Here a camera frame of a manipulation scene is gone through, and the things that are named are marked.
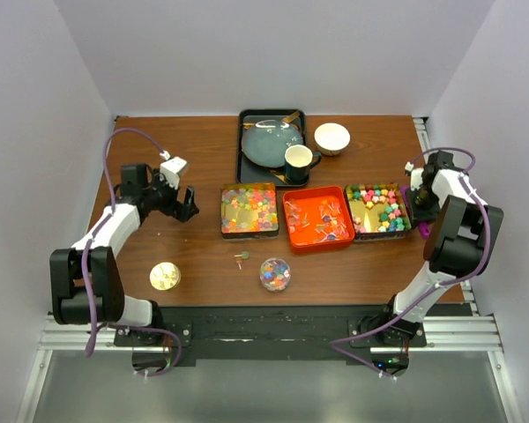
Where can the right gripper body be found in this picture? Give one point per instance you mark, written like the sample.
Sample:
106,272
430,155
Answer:
425,206

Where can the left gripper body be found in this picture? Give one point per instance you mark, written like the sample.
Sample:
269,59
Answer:
166,202

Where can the purple plastic scoop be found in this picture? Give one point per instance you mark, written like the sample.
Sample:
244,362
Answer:
423,228

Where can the star candy tin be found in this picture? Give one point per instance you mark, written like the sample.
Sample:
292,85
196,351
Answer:
378,211

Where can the gummy candy tin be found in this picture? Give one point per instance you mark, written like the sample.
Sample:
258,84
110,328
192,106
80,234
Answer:
248,211

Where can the clear glass jar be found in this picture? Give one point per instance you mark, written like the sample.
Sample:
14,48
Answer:
275,274

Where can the orange plastic candy box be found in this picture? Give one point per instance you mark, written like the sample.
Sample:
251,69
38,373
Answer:
318,220

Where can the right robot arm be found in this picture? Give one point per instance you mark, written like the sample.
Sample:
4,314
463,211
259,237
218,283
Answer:
465,229

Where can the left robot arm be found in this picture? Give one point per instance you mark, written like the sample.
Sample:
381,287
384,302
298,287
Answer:
86,287

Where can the black serving tray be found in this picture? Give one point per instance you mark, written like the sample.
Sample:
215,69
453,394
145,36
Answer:
248,172

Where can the blue-grey ceramic plate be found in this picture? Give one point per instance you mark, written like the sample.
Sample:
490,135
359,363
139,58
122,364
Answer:
266,142

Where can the gold spoon on tray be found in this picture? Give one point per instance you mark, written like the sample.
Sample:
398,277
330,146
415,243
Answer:
287,119

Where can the white ceramic bowl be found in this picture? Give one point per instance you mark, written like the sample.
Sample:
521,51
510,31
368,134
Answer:
331,138

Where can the dark green mug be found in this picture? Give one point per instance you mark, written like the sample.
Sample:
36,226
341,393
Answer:
299,160

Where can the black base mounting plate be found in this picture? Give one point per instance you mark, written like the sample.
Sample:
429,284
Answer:
286,333

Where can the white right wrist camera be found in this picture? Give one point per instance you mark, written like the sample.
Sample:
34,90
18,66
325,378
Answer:
416,175

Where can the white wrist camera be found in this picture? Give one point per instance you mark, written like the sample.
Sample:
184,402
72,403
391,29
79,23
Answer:
416,175
172,168

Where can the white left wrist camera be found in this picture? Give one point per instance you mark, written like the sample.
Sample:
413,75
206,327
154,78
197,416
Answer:
172,168

